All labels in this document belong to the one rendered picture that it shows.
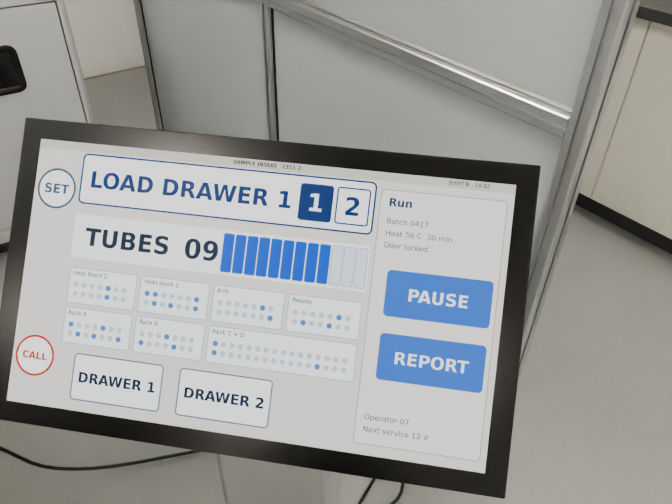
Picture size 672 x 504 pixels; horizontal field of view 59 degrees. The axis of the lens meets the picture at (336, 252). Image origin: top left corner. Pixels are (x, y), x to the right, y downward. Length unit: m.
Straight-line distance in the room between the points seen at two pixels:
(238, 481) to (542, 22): 0.87
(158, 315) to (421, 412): 0.27
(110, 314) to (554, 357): 1.69
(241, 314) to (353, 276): 0.12
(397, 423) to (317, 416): 0.08
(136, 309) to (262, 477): 0.34
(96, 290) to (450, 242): 0.35
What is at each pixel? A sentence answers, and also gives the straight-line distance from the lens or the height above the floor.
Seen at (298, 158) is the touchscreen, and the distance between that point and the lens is 0.58.
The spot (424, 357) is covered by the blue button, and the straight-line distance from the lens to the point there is 0.57.
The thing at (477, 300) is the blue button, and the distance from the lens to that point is 0.56.
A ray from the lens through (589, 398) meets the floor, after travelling 2.04.
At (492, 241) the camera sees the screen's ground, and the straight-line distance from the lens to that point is 0.57.
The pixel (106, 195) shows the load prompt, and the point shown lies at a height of 1.14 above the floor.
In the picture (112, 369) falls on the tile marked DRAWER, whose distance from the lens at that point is 0.63.
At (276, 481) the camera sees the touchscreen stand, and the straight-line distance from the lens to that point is 0.85.
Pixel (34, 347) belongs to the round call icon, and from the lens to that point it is 0.67.
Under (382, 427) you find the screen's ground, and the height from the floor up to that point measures 1.00.
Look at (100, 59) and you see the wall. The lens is 4.20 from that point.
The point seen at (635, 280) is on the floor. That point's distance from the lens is 2.56.
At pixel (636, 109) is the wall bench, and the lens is 2.58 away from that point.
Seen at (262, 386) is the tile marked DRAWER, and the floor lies 1.02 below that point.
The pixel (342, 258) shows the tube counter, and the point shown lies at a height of 1.12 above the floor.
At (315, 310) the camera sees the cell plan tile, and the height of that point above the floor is 1.08.
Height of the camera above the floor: 1.47
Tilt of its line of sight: 38 degrees down
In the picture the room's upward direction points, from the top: 1 degrees clockwise
